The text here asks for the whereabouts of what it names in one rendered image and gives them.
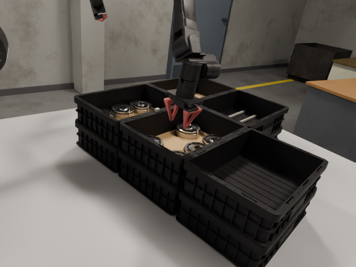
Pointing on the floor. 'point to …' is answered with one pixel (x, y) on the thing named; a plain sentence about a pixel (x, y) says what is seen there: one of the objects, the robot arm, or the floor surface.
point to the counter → (343, 69)
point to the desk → (329, 116)
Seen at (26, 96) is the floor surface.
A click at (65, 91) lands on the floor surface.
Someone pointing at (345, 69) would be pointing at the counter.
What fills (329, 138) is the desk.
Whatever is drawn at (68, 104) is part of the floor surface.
